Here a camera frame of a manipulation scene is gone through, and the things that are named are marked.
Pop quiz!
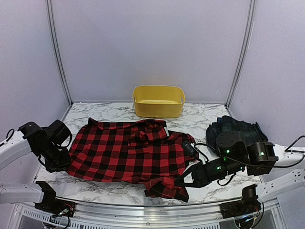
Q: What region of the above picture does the aluminium front rail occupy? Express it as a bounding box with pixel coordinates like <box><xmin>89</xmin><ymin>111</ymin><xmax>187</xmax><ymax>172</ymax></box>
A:
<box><xmin>8</xmin><ymin>198</ymin><xmax>286</xmax><ymax>229</ymax></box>

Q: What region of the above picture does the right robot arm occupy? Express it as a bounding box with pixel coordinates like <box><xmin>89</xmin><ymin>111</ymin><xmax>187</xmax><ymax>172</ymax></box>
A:
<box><xmin>174</xmin><ymin>131</ymin><xmax>305</xmax><ymax>202</ymax></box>

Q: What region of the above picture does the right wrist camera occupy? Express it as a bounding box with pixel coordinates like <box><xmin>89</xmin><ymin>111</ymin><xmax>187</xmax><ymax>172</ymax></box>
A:
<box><xmin>182</xmin><ymin>141</ymin><xmax>199</xmax><ymax>160</ymax></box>

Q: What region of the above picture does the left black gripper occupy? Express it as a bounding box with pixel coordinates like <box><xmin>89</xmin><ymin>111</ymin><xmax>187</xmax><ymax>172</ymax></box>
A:
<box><xmin>37</xmin><ymin>142</ymin><xmax>71</xmax><ymax>173</ymax></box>

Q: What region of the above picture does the dark green plaid skirt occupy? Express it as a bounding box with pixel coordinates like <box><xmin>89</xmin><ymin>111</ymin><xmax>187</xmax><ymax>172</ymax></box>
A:
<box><xmin>205</xmin><ymin>115</ymin><xmax>269</xmax><ymax>148</ymax></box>

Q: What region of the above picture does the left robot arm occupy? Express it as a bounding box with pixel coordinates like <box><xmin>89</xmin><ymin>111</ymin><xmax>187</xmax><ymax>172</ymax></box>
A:
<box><xmin>0</xmin><ymin>120</ymin><xmax>72</xmax><ymax>212</ymax></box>

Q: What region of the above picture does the red black plaid shirt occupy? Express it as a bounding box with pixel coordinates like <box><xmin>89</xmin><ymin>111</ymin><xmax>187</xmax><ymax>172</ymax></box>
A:
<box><xmin>67</xmin><ymin>118</ymin><xmax>195</xmax><ymax>202</ymax></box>

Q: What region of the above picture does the yellow plastic basket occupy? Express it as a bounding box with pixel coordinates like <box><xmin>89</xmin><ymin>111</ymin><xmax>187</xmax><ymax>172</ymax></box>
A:
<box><xmin>132</xmin><ymin>85</ymin><xmax>185</xmax><ymax>118</ymax></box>

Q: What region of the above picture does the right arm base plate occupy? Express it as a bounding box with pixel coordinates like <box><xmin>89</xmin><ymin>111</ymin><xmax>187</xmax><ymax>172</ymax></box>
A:
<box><xmin>220</xmin><ymin>200</ymin><xmax>261</xmax><ymax>219</ymax></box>

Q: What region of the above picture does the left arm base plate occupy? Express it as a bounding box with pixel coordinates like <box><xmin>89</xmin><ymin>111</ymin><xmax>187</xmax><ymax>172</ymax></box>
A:
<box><xmin>34</xmin><ymin>198</ymin><xmax>76</xmax><ymax>217</ymax></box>

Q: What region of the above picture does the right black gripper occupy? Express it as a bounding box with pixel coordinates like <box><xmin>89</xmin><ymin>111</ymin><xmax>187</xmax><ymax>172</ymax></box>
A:
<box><xmin>175</xmin><ymin>158</ymin><xmax>246</xmax><ymax>189</ymax></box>

